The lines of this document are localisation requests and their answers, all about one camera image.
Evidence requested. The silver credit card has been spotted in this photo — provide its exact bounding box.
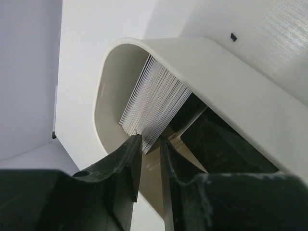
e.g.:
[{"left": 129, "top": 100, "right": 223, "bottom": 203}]
[{"left": 119, "top": 55, "right": 192, "bottom": 154}]

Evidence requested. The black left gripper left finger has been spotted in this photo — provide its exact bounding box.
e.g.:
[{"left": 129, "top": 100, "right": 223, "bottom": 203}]
[{"left": 0, "top": 135, "right": 142, "bottom": 231}]

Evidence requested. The white card tray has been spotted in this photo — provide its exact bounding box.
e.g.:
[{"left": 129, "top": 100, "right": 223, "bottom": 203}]
[{"left": 92, "top": 36, "right": 308, "bottom": 231}]

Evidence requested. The black credit card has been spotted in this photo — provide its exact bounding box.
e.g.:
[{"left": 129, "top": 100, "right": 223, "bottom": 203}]
[{"left": 169, "top": 94, "right": 279, "bottom": 174}]

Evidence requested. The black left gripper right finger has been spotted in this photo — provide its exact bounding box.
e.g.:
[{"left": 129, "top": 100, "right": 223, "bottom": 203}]
[{"left": 159, "top": 137, "right": 308, "bottom": 231}]

